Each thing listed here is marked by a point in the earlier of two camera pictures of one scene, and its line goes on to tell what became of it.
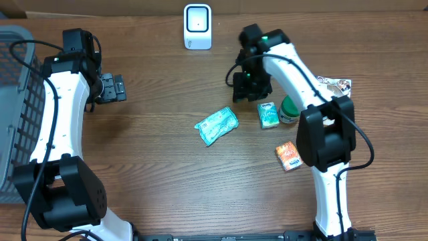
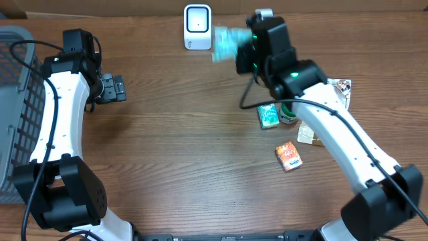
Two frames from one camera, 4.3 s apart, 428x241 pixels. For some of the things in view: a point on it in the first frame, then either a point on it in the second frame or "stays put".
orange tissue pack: (289, 156) stays put
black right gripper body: (254, 84) to (248, 61)
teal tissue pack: (268, 115) stays put
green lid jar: (289, 112) stays put
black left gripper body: (112, 90) stays put
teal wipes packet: (217, 124) to (227, 40)
